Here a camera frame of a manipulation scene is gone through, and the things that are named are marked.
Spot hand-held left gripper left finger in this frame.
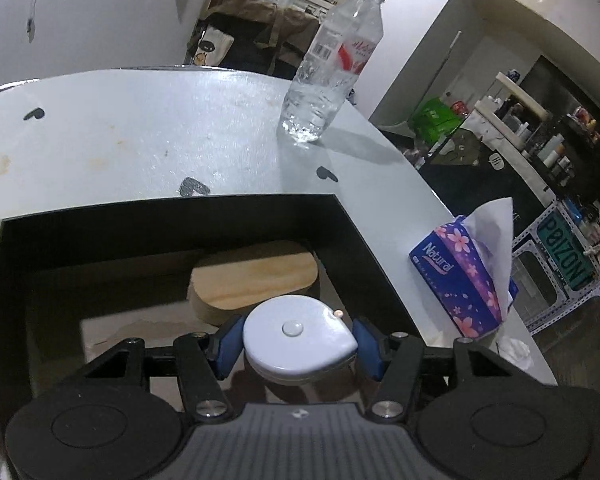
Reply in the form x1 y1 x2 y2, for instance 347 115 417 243
82 314 247 422

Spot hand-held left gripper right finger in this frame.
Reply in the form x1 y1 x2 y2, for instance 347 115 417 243
351 316 522 421

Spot white round tape measure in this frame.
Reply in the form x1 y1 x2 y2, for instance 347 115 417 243
242 296 359 386

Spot black box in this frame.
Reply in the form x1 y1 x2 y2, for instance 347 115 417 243
0 192 427 443

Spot wooden block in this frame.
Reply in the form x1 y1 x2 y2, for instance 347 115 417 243
187 240 321 326

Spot purple floral tissue pack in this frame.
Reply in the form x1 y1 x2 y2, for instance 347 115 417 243
408 197 521 339

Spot crumpled white tissue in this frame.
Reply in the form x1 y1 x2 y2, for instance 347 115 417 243
497 337 534 369

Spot white perforated metal rack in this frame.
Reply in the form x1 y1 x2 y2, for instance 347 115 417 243
510 199 600 403

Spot green licence plate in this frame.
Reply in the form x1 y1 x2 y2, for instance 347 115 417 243
535 208 600 291

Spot green bag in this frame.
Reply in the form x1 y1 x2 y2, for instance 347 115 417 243
411 95 469 145

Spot white shelf with bottles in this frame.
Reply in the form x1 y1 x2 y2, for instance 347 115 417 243
467 71 554 151

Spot clear plastic water bottle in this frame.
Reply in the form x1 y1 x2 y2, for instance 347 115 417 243
278 0 392 145

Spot white printed tote bag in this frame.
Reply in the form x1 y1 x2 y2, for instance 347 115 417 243
192 24 236 67

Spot brown padded chair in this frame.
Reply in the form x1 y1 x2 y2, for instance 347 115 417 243
207 0 327 77

